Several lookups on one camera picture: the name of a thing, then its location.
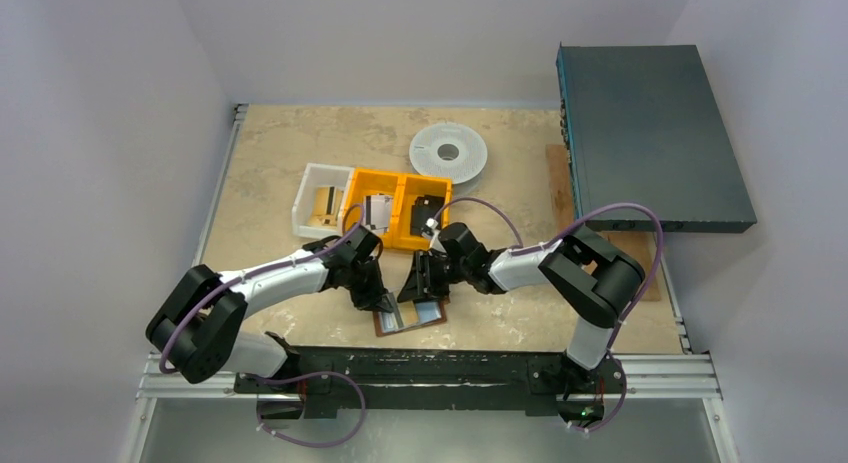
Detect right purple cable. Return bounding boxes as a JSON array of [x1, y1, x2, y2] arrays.
[[430, 196, 665, 355]]

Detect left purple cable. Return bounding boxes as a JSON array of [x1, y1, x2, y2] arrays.
[[157, 203, 367, 375]]

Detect tan cards in white bin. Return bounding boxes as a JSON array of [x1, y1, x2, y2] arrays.
[[309, 186, 344, 227]]

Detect stack of silver cards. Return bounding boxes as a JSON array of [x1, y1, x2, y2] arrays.
[[363, 194, 394, 235]]

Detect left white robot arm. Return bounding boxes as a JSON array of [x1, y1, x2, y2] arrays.
[[145, 224, 397, 392]]

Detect purple cable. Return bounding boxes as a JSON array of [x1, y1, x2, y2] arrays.
[[157, 203, 367, 375], [430, 196, 665, 355]]

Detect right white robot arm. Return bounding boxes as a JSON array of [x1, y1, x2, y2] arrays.
[[397, 222, 646, 390]]

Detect orange double plastic bin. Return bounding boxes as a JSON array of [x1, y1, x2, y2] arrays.
[[341, 167, 453, 251]]

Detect wooden board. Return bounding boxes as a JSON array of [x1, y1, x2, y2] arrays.
[[544, 143, 664, 302]]

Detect grey filament spool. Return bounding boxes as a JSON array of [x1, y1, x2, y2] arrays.
[[408, 122, 488, 184]]

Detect dark blue flat box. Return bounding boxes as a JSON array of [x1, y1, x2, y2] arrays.
[[556, 45, 757, 234]]

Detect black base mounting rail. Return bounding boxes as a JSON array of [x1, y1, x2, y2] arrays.
[[224, 345, 624, 425]]

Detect white plastic bin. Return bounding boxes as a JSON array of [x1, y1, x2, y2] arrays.
[[291, 163, 354, 239]]

